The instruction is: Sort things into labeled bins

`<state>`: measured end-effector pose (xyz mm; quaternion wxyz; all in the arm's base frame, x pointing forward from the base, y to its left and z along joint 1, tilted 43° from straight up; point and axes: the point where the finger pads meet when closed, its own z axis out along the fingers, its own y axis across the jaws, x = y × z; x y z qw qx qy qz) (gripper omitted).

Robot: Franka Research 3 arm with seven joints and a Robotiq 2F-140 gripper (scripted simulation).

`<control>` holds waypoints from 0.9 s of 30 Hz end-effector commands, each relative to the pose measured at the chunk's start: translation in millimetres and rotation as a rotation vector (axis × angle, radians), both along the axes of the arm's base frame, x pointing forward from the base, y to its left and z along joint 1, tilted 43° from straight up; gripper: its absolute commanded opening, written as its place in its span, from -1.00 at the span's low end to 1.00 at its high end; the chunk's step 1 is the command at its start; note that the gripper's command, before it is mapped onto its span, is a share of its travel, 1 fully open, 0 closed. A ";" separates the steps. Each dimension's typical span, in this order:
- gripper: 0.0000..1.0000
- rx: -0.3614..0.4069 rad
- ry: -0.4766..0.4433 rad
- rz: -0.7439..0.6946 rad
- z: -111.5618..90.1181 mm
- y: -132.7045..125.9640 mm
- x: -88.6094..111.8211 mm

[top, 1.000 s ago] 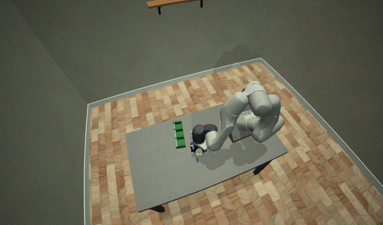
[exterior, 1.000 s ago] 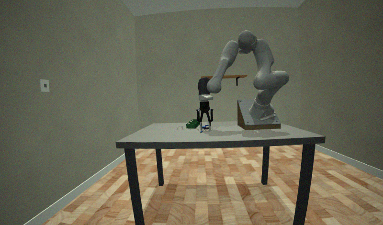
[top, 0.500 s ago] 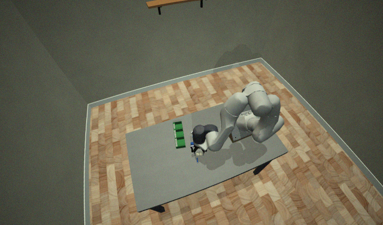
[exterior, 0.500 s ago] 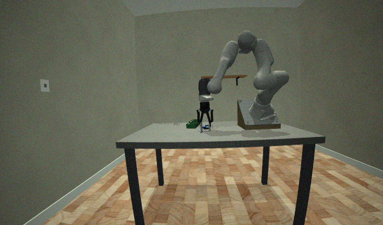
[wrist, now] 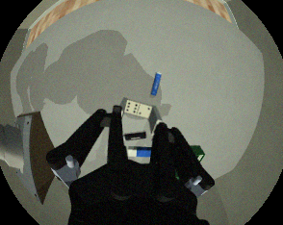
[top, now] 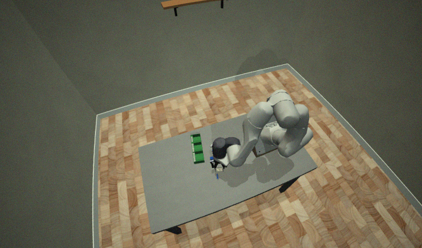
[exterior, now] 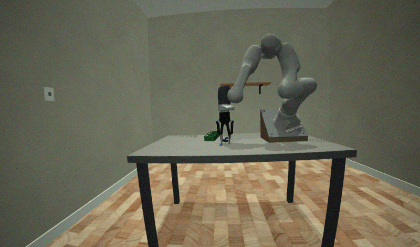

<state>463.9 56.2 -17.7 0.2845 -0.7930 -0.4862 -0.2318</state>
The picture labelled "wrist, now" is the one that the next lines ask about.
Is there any white domino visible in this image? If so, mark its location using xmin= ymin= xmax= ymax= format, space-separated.
xmin=125 ymin=99 xmax=152 ymax=118

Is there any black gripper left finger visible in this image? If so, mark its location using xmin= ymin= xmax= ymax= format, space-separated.
xmin=46 ymin=97 xmax=135 ymax=201

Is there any green rack of bins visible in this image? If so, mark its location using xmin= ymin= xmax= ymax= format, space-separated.
xmin=175 ymin=145 xmax=205 ymax=181

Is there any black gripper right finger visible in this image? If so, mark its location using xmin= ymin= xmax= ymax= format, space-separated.
xmin=148 ymin=105 xmax=215 ymax=203

